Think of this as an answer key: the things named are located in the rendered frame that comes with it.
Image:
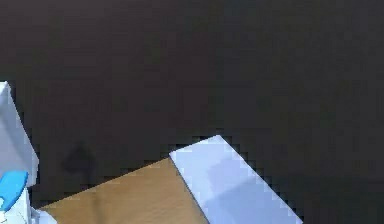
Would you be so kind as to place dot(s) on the blue rounded object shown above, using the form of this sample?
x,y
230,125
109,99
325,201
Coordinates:
x,y
12,186

